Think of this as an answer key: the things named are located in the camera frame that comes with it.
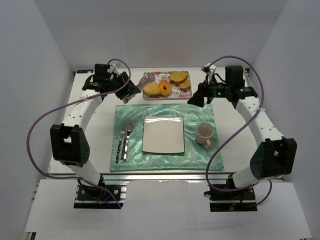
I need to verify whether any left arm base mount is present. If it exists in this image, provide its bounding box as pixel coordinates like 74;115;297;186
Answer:
73;180;126;210

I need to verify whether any orange donut bread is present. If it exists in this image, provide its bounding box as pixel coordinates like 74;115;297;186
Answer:
157;81;172;98

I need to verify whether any silver spoon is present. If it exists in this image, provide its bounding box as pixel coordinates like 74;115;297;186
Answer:
121;123;134;162

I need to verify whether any brown bread slice back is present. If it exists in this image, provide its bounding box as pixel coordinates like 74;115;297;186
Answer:
169;71;188;85

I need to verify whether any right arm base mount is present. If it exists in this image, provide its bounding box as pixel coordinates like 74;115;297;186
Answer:
204;186;258;213

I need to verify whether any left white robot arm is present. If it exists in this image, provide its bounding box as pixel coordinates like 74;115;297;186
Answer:
50;63;141;185

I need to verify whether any blue label sticker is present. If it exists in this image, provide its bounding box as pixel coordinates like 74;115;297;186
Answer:
76;69;94;74

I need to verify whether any floral rectangular tray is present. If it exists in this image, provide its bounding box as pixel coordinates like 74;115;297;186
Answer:
143;71;193;100

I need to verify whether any pink mug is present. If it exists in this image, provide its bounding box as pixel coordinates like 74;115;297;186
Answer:
195;122;215;148

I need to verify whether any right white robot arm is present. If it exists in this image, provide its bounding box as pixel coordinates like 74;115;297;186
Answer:
188;64;297;192

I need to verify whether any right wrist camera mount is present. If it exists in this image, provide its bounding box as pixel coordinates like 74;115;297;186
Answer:
201;63;217;83

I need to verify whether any white square plate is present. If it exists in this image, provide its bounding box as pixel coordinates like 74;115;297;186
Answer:
142;116;185;155

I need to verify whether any brown bread slice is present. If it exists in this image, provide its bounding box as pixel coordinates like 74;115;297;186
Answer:
169;71;188;85
179;79;191;91

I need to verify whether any yellow toast bread slice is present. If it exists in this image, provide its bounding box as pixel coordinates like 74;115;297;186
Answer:
143;82;161;98

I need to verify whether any brown bread slice front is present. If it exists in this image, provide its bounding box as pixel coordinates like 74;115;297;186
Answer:
179;79;191;91

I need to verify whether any aluminium table frame rail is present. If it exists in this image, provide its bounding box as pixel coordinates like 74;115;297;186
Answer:
52;172;231;181

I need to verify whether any green satin placemat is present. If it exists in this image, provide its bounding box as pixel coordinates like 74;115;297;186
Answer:
109;103;224;173

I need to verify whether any silver fork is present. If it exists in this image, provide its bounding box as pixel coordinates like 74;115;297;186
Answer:
115;125;126;164

